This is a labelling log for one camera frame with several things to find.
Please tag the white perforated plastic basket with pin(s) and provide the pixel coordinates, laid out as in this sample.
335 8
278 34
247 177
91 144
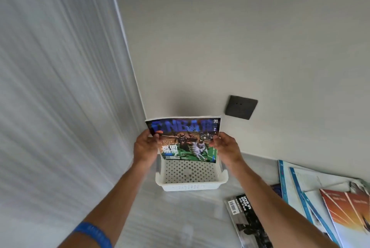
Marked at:
190 185

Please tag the blue title basketball magazine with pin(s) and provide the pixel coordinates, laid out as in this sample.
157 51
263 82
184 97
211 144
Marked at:
185 129

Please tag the person's right forearm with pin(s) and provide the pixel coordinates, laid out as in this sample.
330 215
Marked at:
274 213

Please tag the person's right hand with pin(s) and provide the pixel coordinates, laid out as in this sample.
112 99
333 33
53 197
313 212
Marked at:
229 152

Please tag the blue wristband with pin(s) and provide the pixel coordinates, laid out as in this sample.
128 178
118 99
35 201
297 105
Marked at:
92 233

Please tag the dark wall socket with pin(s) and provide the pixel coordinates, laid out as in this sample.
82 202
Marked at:
241 107

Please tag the person's left forearm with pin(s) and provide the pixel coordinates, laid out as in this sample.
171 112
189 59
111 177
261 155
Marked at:
115 198

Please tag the pile of assorted magazines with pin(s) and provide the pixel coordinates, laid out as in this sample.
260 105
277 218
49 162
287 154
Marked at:
338 204

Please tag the person's left hand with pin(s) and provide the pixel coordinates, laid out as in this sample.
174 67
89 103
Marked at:
146 149

